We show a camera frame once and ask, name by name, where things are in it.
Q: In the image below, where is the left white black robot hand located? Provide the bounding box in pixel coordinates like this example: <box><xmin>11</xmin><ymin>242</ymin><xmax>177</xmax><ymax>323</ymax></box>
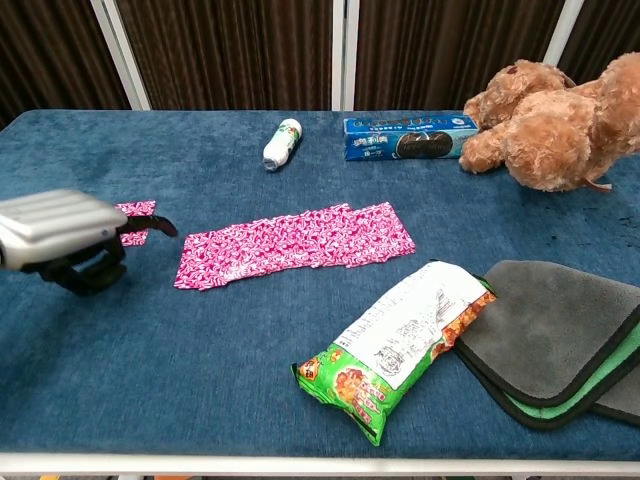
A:
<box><xmin>0</xmin><ymin>188</ymin><xmax>179</xmax><ymax>297</ymax></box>

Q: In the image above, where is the pink patterned playing card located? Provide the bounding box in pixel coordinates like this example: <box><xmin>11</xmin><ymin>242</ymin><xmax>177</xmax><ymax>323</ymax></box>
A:
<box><xmin>113</xmin><ymin>199</ymin><xmax>157</xmax><ymax>249</ymax></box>

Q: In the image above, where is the dark brown curtain panel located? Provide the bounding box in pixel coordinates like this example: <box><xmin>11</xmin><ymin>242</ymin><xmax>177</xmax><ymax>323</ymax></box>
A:
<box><xmin>0</xmin><ymin>0</ymin><xmax>130</xmax><ymax>130</ymax></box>
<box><xmin>353</xmin><ymin>0</ymin><xmax>571</xmax><ymax>112</ymax></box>
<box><xmin>115</xmin><ymin>0</ymin><xmax>335</xmax><ymax>112</ymax></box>
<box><xmin>560</xmin><ymin>0</ymin><xmax>640</xmax><ymax>84</ymax></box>

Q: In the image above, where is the blue table mat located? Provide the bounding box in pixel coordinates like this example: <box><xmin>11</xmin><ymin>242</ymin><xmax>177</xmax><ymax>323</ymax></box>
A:
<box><xmin>0</xmin><ymin>109</ymin><xmax>640</xmax><ymax>459</ymax></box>

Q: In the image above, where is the small white plastic bottle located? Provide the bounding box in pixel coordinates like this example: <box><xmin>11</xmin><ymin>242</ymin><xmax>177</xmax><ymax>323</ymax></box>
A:
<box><xmin>262</xmin><ymin>118</ymin><xmax>305</xmax><ymax>174</ymax></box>

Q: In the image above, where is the blue cookie box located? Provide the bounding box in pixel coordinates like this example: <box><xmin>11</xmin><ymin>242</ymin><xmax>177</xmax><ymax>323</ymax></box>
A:
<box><xmin>343</xmin><ymin>113</ymin><xmax>481</xmax><ymax>162</ymax></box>

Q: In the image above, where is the green white snack bag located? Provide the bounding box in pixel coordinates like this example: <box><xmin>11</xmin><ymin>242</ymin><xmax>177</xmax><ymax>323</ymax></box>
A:
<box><xmin>291</xmin><ymin>259</ymin><xmax>498</xmax><ymax>449</ymax></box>

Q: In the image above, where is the brown teddy bear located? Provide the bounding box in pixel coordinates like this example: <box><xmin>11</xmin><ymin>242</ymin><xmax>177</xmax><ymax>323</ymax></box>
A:
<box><xmin>458</xmin><ymin>52</ymin><xmax>640</xmax><ymax>194</ymax></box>

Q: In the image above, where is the grey green-lined cloth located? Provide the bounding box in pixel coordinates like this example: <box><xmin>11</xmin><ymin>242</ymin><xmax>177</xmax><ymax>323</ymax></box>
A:
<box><xmin>452</xmin><ymin>259</ymin><xmax>640</xmax><ymax>431</ymax></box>

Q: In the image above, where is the white partition post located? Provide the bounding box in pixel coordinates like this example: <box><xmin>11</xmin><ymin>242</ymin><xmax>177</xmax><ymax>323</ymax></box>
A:
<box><xmin>542</xmin><ymin>0</ymin><xmax>587</xmax><ymax>69</ymax></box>
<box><xmin>89</xmin><ymin>0</ymin><xmax>152</xmax><ymax>112</ymax></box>
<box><xmin>331</xmin><ymin>0</ymin><xmax>361</xmax><ymax>112</ymax></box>

